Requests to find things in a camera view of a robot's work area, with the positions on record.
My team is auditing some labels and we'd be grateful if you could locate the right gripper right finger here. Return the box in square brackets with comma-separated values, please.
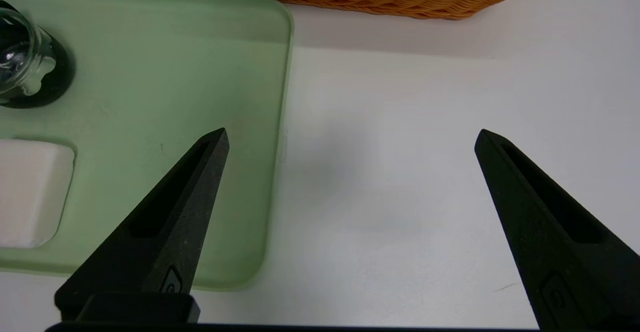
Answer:
[474, 129, 640, 332]

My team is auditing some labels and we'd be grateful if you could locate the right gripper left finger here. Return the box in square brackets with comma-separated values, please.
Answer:
[54, 127, 231, 323]

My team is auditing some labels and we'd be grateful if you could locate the white soap bar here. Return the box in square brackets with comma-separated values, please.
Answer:
[0, 139, 77, 249]

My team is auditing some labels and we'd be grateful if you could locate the small glass cup black base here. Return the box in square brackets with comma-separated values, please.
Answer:
[0, 0, 77, 109]

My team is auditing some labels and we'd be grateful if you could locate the light green plastic tray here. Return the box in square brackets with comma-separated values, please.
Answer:
[0, 0, 295, 292]

